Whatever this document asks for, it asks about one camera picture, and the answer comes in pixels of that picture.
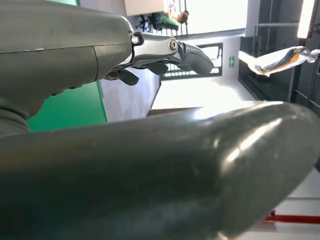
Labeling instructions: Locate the green table mat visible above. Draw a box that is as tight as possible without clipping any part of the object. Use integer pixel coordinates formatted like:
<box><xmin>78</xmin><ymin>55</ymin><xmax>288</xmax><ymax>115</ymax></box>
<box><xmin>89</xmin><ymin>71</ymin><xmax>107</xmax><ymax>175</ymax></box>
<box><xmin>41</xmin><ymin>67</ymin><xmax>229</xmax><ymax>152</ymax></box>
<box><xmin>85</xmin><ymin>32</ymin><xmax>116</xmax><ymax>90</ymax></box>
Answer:
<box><xmin>26</xmin><ymin>0</ymin><xmax>109</xmax><ymax>133</ymax></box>

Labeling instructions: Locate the person at distant desk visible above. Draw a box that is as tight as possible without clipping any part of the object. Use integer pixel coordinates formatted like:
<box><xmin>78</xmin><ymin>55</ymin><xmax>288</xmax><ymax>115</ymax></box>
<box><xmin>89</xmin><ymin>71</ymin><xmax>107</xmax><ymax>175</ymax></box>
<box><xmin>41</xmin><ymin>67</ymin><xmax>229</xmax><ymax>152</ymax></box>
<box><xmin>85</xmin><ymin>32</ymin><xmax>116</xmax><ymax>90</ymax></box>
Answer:
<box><xmin>151</xmin><ymin>9</ymin><xmax>190</xmax><ymax>31</ymax></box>

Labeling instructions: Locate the red bar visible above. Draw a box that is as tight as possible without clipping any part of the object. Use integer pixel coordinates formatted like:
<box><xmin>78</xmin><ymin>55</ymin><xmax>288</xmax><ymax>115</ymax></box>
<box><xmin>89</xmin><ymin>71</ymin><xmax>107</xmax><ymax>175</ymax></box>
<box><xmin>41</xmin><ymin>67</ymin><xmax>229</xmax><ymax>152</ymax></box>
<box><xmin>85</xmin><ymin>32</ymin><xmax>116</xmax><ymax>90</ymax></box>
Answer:
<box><xmin>264</xmin><ymin>211</ymin><xmax>320</xmax><ymax>225</ymax></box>

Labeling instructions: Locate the long ceiling light panel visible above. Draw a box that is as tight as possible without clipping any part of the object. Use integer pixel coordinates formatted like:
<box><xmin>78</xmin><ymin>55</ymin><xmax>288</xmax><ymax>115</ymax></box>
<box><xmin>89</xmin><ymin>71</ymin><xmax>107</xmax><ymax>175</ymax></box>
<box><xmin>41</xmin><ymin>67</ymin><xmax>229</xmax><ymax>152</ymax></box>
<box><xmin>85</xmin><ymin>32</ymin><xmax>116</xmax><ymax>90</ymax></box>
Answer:
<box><xmin>297</xmin><ymin>0</ymin><xmax>316</xmax><ymax>39</ymax></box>

